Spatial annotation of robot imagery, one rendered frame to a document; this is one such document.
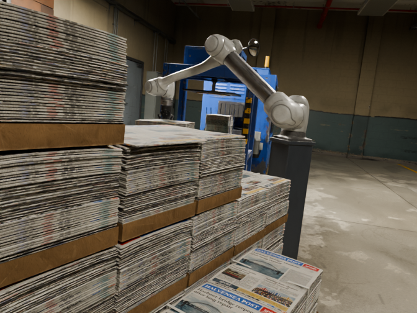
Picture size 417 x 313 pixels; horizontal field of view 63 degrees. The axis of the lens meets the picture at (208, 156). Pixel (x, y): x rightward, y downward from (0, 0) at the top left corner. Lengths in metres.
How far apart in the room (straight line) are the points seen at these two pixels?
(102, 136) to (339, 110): 10.39
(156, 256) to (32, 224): 0.37
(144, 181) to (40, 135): 0.29
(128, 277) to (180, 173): 0.29
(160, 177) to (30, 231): 0.34
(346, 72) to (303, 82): 1.25
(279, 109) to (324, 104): 8.99
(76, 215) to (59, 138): 0.16
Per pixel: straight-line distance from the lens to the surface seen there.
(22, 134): 0.63
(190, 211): 1.01
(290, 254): 2.35
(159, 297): 1.02
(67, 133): 0.67
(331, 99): 10.92
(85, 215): 0.73
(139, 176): 0.81
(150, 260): 0.93
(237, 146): 1.19
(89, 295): 0.82
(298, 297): 1.19
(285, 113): 1.91
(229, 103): 5.75
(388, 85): 11.24
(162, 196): 0.90
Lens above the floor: 1.17
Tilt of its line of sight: 9 degrees down
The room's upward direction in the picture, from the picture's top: 5 degrees clockwise
